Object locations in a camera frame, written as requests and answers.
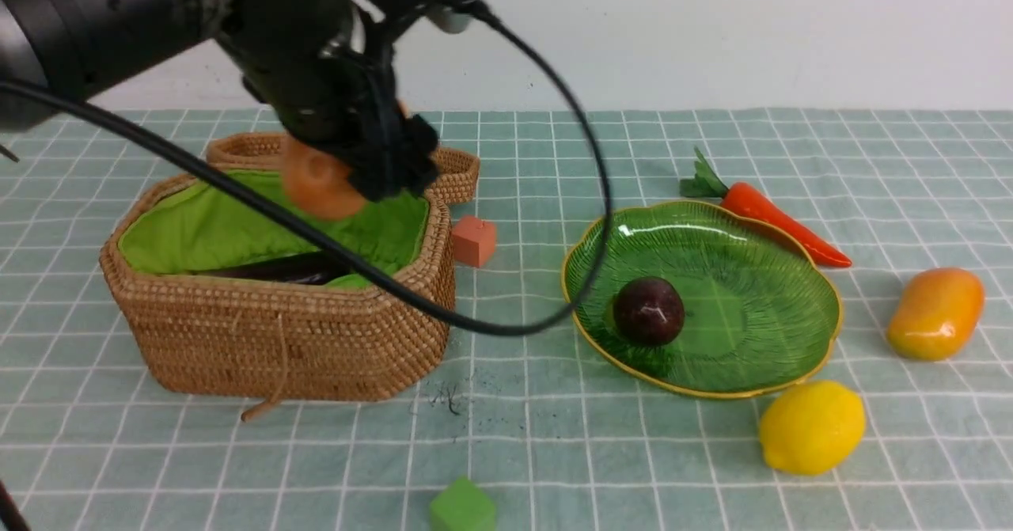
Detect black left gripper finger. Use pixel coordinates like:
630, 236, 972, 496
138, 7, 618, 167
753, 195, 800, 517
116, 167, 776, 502
340, 113, 440, 202

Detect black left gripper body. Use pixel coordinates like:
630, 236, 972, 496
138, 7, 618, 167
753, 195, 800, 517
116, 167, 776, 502
218, 0, 416, 156

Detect brown potato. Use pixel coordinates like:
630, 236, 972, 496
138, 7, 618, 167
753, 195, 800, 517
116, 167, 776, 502
281, 137, 368, 221

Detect purple eggplant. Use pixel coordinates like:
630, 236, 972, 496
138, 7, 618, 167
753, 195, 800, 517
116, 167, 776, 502
192, 251, 350, 286

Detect dark purple mangosteen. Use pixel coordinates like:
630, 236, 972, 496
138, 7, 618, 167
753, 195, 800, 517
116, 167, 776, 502
611, 276, 686, 348

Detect orange carrot green leaves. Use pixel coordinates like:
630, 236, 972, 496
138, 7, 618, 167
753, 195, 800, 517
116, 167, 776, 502
679, 146, 852, 268

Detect yellow lemon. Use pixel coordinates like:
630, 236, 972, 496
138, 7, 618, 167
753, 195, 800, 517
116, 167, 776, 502
757, 379, 866, 476

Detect orange yellow mango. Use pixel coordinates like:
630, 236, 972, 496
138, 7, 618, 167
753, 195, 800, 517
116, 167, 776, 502
886, 267, 985, 362

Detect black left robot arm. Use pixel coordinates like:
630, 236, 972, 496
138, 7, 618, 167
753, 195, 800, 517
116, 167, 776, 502
2, 0, 438, 202

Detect woven wicker basket lid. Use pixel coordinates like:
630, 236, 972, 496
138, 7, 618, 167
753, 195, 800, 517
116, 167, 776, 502
206, 131, 481, 205

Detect orange foam cube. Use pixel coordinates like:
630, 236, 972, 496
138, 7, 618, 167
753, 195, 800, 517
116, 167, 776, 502
451, 216, 497, 267

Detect woven wicker basket green lining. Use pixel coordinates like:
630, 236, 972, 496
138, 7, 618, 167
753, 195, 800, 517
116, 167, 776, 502
99, 175, 450, 402

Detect green foam cube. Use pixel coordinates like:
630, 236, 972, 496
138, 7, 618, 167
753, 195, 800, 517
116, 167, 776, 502
428, 477, 497, 531

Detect green glass leaf plate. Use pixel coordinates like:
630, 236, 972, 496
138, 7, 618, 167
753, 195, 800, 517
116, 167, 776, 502
561, 199, 845, 399

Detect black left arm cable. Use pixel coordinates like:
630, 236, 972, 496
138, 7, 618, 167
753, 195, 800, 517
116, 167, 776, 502
0, 0, 614, 338

